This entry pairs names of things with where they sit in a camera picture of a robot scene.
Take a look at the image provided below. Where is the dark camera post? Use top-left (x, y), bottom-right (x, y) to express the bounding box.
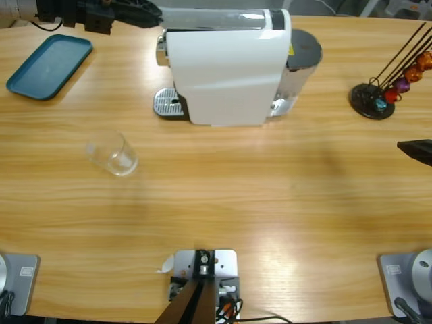
top-left (155, 248), bottom-right (217, 324)

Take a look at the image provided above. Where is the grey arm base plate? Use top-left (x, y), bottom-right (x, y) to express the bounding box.
top-left (377, 248), bottom-right (432, 319)
top-left (0, 252), bottom-right (42, 317)

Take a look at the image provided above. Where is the orange black cable bundle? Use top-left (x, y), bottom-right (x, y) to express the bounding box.
top-left (215, 296), bottom-right (244, 324)

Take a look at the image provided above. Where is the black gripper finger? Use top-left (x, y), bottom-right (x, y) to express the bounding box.
top-left (396, 138), bottom-right (432, 167)
top-left (112, 7), bottom-right (163, 29)
top-left (137, 0), bottom-right (164, 18)

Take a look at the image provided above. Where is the white chair base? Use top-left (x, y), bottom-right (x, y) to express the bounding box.
top-left (357, 0), bottom-right (400, 18)

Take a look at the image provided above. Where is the teal plastic tray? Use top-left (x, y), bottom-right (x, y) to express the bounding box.
top-left (5, 33), bottom-right (94, 102)

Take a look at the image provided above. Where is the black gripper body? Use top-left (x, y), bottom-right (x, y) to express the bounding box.
top-left (36, 0), bottom-right (136, 36)

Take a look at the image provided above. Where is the silver machine lid lever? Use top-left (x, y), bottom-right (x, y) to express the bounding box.
top-left (161, 9), bottom-right (268, 31)

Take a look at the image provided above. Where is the black wire capsule holder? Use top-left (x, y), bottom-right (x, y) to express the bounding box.
top-left (348, 21), bottom-right (432, 121)

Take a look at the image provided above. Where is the white paper tag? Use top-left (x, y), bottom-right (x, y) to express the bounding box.
top-left (155, 254), bottom-right (176, 275)

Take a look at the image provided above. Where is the silver black drip tray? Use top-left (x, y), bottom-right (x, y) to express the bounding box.
top-left (153, 86), bottom-right (190, 122)

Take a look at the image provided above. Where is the thin black cable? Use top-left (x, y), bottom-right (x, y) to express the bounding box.
top-left (240, 315), bottom-right (293, 324)

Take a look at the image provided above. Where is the black base cable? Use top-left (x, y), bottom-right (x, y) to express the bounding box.
top-left (394, 296), bottom-right (425, 324)
top-left (0, 289), bottom-right (16, 319)

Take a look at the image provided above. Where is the clear drinking glass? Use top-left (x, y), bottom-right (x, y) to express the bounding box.
top-left (84, 129), bottom-right (140, 178)

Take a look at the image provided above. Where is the white capsule coffee machine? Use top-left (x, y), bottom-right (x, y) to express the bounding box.
top-left (154, 8), bottom-right (293, 129)

